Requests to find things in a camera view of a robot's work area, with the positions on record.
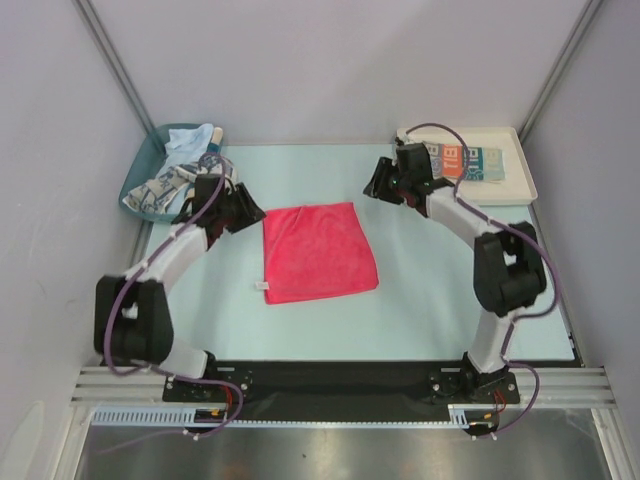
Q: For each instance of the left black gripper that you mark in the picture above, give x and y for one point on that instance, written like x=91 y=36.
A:
x=250 y=213

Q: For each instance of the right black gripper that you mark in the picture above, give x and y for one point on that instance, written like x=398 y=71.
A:
x=384 y=178

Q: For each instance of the striped rabbit text towel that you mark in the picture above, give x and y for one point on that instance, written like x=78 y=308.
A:
x=481 y=164

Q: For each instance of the white blue patterned towel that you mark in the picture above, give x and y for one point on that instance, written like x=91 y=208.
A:
x=159 y=196

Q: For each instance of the pink red towel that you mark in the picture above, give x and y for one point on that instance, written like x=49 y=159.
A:
x=315 y=252

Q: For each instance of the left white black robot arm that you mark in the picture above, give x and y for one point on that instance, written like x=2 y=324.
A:
x=133 y=327

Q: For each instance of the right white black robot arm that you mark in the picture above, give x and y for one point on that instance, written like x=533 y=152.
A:
x=508 y=273

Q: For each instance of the light blue towel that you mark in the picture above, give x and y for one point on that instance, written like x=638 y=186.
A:
x=189 y=144

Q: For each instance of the teal plastic basket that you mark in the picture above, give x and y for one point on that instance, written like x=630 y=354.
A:
x=150 y=162

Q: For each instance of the cream plastic tray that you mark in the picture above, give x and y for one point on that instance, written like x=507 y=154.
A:
x=517 y=189

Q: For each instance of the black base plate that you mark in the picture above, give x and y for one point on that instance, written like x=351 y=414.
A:
x=355 y=386

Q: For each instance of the white slotted cable duct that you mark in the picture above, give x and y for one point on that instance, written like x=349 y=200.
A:
x=448 y=416

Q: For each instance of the aluminium frame rail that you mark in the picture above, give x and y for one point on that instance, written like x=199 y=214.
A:
x=570 y=388

